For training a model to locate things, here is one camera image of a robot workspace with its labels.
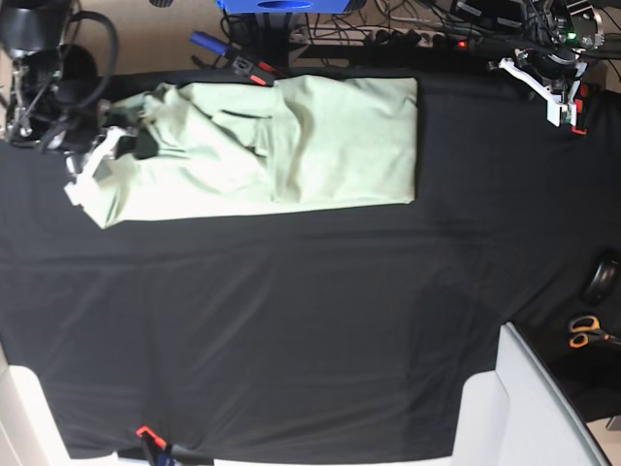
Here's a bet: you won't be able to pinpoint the blue-red bar clamp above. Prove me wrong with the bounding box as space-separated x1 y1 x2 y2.
189 31 286 86
571 83 590 136
116 425 214 465

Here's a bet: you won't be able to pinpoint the blue box on stand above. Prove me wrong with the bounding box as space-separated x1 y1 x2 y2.
216 0 367 14

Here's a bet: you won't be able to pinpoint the orange-handled scissors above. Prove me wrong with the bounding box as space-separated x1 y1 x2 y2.
568 315 620 350

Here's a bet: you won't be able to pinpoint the bottom blue-red bar clamp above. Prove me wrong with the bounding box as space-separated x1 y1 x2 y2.
116 425 214 465

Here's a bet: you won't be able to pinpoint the top blue-red bar clamp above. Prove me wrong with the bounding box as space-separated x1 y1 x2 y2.
189 31 286 86

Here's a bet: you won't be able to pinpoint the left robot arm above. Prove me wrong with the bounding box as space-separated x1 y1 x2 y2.
479 1 620 102

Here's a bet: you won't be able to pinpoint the white bin left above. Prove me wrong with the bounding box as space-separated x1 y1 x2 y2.
1 350 71 466

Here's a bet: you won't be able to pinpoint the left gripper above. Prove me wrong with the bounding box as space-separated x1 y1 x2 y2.
513 48 587 95

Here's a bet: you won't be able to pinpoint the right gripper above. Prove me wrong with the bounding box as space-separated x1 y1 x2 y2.
28 97 159 160

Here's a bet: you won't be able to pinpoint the right blue-red bar clamp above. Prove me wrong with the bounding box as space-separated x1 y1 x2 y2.
571 83 590 136

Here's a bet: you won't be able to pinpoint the black tape roll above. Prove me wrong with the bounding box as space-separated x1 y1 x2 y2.
582 259 620 306

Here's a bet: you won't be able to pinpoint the white bin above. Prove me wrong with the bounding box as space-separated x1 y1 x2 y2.
1 350 71 466
450 323 609 465

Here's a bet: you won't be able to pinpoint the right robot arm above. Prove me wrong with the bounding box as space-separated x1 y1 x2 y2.
1 1 158 159

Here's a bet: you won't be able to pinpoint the light green T-shirt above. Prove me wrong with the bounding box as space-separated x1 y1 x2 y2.
80 76 418 228

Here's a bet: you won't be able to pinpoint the white bin right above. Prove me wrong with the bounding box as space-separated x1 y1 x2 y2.
450 323 609 465

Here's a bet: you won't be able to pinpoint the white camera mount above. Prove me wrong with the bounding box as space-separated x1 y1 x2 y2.
491 57 586 127
64 126 133 206

